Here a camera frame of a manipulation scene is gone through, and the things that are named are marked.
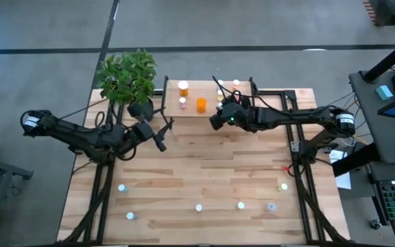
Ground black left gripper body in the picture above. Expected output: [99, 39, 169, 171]
[128, 102, 168, 153]

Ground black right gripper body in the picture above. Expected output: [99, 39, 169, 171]
[209, 97, 254, 133]

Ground large orange bottle white cap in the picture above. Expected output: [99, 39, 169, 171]
[177, 80, 190, 97]

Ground wooden shelf black metal legs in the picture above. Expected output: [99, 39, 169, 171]
[160, 75, 259, 132]

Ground green plant in black pot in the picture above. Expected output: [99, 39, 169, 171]
[96, 47, 158, 123]

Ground white paper sheet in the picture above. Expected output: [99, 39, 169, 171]
[329, 150, 352, 191]

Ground black desk support beam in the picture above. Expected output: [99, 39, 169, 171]
[331, 142, 381, 178]

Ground grey workstation desk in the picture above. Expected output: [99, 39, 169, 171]
[348, 70, 395, 164]

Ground grey metal stand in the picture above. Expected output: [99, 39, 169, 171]
[0, 154, 34, 247]

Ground teal small box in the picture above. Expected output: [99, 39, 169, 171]
[375, 84, 394, 102]

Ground black diagonal pole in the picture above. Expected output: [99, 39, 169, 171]
[363, 32, 395, 84]

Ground black mat striped edges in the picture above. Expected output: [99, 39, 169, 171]
[361, 0, 380, 27]

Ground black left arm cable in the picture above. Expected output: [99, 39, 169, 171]
[93, 110, 139, 163]

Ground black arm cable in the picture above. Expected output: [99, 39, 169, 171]
[211, 75, 245, 104]
[93, 110, 139, 163]

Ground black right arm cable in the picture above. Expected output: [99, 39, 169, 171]
[211, 75, 245, 104]

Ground black aluminium table frame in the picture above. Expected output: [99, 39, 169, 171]
[60, 102, 122, 245]
[250, 87, 351, 245]

